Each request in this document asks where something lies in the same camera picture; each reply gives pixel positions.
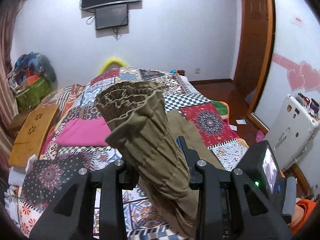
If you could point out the green orange fleece blanket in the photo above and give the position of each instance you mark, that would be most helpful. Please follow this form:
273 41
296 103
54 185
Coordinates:
221 110

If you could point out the white red door label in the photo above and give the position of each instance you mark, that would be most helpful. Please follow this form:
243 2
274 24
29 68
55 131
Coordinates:
298 21

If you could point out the white paper sheet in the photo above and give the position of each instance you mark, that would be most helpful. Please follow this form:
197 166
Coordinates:
233 127
241 121

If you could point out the colourful patchwork blanket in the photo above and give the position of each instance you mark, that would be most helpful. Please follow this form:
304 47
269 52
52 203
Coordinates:
205 120

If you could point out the green fabric bag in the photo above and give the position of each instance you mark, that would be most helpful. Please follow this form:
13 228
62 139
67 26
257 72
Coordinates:
35 92

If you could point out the small wooden folding table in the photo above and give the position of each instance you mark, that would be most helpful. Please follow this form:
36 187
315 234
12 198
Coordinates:
32 132

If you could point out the cluster of small jars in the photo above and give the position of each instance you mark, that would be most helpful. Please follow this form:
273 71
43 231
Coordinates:
308 103

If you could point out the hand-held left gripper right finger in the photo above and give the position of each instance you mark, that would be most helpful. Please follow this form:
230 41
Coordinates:
192 170

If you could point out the white wall socket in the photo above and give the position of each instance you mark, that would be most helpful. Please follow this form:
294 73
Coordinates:
197 70

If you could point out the pile of clothes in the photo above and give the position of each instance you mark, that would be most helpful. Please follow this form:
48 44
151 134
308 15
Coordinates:
35 65

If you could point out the small blue object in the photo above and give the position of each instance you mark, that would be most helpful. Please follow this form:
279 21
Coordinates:
173 70

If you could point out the person's right forearm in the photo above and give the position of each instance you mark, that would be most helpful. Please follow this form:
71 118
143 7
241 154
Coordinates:
303 217

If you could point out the striped red curtain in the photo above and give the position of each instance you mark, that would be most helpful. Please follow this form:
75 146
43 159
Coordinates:
5 55

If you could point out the pink cloth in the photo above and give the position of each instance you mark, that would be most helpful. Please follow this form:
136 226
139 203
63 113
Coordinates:
82 132

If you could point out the small black wall monitor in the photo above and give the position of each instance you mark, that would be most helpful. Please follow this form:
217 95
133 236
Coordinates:
111 17

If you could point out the yellow curved cushion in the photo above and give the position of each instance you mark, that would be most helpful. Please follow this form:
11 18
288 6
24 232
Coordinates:
110 62

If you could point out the wooden door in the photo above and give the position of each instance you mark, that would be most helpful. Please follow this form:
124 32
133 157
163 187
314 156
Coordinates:
252 30

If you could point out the orange white striped quilt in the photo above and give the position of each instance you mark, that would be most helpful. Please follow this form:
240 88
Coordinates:
65 96

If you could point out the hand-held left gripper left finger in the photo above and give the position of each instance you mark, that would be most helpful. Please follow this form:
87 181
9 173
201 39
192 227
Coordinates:
112 177

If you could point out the white hard suitcase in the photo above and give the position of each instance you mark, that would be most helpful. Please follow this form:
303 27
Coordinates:
287 130

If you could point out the wooden bed footboard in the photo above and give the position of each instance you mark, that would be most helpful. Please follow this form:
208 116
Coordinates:
181 72

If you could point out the olive brown pants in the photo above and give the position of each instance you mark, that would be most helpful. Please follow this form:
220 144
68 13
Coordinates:
150 140

